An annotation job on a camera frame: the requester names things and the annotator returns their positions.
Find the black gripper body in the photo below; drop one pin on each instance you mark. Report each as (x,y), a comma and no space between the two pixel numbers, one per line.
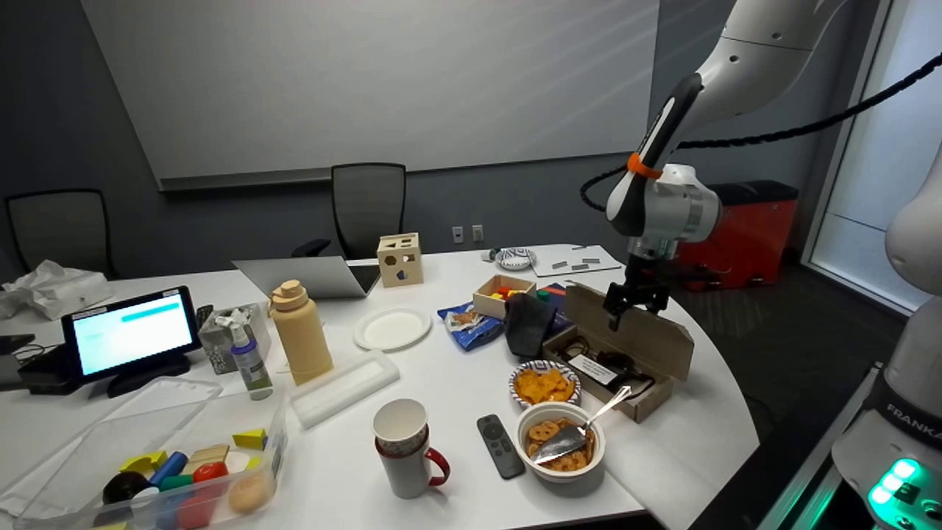
(649,283)

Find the brown cardboard box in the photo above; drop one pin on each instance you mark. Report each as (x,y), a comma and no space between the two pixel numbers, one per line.
(649,348)

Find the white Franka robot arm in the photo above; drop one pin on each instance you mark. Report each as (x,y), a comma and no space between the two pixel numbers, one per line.
(765,49)

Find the small wooden box with fruit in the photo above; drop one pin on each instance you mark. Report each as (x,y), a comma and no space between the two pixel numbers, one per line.
(502,293)

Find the blue and red book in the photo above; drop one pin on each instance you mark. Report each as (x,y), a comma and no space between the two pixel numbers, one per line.
(559,299)

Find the patterned bowl with orange chips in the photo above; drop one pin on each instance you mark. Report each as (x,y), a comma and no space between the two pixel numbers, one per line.
(541,384)

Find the red trash bin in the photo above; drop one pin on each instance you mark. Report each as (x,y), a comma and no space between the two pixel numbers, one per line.
(753,239)

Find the metal spoon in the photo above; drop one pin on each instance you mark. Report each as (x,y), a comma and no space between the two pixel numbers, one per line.
(562,443)

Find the blue snack bag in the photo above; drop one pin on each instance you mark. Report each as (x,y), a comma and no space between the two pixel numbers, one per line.
(472,329)

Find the white bowl with crackers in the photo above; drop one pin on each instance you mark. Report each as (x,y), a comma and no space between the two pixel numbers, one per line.
(562,476)

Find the black remote control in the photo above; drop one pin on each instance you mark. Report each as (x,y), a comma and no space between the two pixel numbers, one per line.
(497,446)

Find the wooden shape sorter cube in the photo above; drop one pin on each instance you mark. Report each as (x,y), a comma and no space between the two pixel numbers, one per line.
(401,259)

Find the white round plate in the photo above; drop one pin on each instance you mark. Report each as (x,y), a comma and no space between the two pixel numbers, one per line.
(393,329)

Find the frosted glass door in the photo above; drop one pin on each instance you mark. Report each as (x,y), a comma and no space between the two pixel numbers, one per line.
(871,196)

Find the black mesh office chair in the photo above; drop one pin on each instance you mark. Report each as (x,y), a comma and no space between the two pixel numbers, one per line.
(369,200)
(60,227)

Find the white rectangular tray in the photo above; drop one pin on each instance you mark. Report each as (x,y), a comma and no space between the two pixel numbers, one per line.
(343,386)

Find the beige water bottle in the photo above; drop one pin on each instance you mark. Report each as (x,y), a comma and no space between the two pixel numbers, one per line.
(301,339)

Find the grey laptop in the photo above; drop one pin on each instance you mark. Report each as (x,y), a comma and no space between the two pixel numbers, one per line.
(297,274)

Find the white projection board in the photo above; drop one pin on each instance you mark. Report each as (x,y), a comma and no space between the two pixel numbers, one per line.
(371,89)

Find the clear plastic toy bin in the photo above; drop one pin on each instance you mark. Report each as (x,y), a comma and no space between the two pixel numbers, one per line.
(269,432)

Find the small clear spray bottle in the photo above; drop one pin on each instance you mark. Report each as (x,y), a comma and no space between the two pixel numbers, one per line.
(250,364)

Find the yellow toy block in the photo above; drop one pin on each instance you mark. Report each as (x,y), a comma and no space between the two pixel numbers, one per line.
(247,437)

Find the small grey drink carton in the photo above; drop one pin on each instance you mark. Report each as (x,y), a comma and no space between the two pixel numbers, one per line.
(216,343)

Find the tan toy ball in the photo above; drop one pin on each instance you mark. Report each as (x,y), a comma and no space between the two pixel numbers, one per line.
(247,489)

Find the red toy piece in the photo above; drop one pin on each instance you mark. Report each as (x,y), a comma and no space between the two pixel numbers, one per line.
(210,470)

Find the blue toy cylinder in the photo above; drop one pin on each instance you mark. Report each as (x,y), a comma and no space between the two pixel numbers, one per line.
(169,465)

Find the black tablet with lit screen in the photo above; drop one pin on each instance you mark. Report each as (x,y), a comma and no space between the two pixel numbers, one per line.
(131,334)

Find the black toy piece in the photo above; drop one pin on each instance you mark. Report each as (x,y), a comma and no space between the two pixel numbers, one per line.
(120,483)

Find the clear plastic bin lid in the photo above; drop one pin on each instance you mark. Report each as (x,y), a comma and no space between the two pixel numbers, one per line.
(88,432)

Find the white plastic bag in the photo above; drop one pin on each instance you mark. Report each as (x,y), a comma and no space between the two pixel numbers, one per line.
(48,287)

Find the black case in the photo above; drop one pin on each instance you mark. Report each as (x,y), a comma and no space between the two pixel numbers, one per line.
(39,368)

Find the white wall outlet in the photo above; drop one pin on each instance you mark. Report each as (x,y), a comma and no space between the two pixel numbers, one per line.
(457,233)
(478,233)

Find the grey robot stand rail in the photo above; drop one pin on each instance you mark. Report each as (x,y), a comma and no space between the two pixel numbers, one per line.
(814,460)

